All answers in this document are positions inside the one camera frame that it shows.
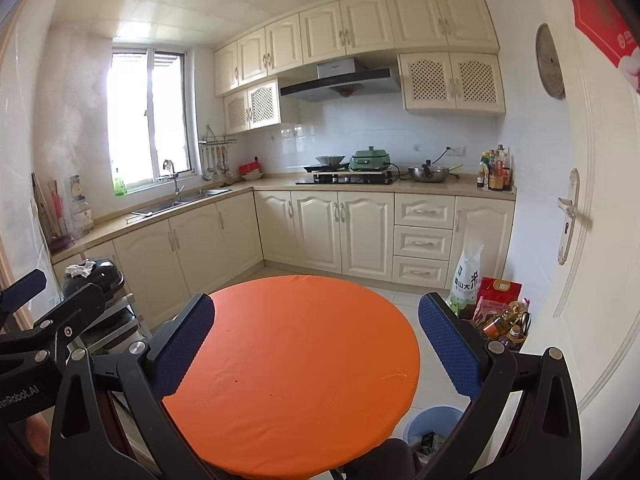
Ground yellow cooking oil bottle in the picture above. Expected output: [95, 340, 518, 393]
[492, 299, 532, 341]

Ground blue plastic bin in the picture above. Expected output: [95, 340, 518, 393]
[404, 406, 466, 466]

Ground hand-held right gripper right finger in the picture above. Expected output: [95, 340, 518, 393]
[417, 292, 583, 480]

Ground red rice bag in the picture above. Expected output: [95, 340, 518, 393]
[472, 277, 523, 321]

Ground cream kitchen base cabinets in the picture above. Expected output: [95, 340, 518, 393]
[50, 175, 517, 321]

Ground clear glass jar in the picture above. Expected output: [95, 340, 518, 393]
[71, 196, 95, 238]

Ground white door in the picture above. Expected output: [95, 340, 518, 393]
[505, 0, 640, 461]

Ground black gas stove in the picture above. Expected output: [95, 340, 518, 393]
[295, 162, 398, 186]

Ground white green rice bag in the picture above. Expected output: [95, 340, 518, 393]
[446, 243, 485, 317]

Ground red door poster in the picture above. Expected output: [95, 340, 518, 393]
[565, 0, 640, 93]

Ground steel range hood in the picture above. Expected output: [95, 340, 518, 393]
[279, 57, 402, 102]

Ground wooden cutting board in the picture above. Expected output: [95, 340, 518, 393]
[31, 172, 56, 261]

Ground steel wok with handle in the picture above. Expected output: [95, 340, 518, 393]
[407, 159, 465, 183]

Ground green electric pot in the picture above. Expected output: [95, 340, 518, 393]
[348, 146, 393, 171]

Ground person's left hand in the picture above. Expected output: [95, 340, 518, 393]
[22, 412, 51, 461]

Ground round orange table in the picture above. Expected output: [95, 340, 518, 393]
[161, 275, 421, 478]

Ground cream lattice door cabinet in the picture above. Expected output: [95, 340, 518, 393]
[397, 52, 506, 117]
[222, 78, 282, 135]

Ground hanging utensil rack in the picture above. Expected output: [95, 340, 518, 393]
[197, 125, 238, 182]

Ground cream door handle plate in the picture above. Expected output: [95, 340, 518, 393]
[556, 167, 593, 267]

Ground steel faucet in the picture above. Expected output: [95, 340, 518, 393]
[162, 159, 186, 201]

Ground chopstick holder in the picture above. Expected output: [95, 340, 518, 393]
[46, 177, 76, 255]

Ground cream upper wall cabinets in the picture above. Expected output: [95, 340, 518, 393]
[214, 0, 501, 98]

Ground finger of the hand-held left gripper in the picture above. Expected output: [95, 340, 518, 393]
[0, 284, 107, 368]
[0, 268, 47, 313]

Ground black round-lid appliance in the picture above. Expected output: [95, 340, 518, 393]
[61, 257, 126, 306]

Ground group of condiment bottles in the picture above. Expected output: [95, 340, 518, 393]
[475, 144, 513, 192]

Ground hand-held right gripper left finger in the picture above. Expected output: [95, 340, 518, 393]
[49, 292, 217, 480]

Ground steel sink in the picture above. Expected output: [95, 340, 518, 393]
[131, 187, 232, 217]

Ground kitchen window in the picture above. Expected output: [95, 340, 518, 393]
[107, 47, 193, 188]

